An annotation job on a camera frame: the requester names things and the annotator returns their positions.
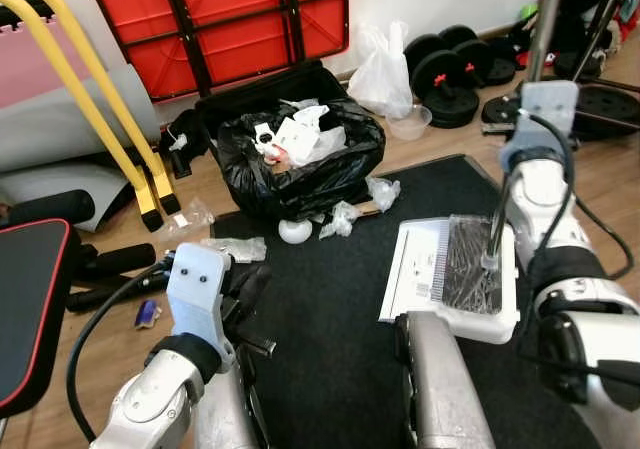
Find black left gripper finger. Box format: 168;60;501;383
232;263;273;322

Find white plastic ring piece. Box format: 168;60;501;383
252;122;279;158

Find crumpled clear plastic wrap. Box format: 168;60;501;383
200;237;269;263
320;201;361;240
365;176;401;213

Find white ball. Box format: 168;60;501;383
278;219;313;245

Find silver robot left leg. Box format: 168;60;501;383
190;354;271;449

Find clear plastic wrap white label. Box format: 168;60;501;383
155;197;216;245

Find purple wrapper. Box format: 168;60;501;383
133;299;163;330

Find black foam roller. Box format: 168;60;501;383
0;189;98;228
80;242;158;277

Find black steel tube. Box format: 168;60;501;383
65;272;173;315

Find white crumpled paper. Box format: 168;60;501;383
272;106;348;167

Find black pouch with white tag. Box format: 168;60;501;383
160;109;211;178

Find black fabric bin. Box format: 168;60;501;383
192;59;351;220

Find black bench pad red trim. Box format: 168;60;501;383
0;219;76;415

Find clear plastic bowl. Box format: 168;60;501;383
385;104;434;142

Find white plastic bag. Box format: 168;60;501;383
347;21;414;120

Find grey rolled mat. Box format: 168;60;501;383
0;64;161;205

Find red folding table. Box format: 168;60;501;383
82;0;351;103

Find black dumbbell red collar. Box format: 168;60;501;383
405;24;483;130

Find black weight plate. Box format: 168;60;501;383
480;94;526;130
572;82;640;138

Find pink foam mat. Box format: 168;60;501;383
0;19;101;110

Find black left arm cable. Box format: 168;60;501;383
65;261;173;445

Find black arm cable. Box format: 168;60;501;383
65;261;173;445
490;114;640;380

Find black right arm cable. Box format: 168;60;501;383
490;114;640;380

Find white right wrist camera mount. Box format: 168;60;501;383
518;81;581;155

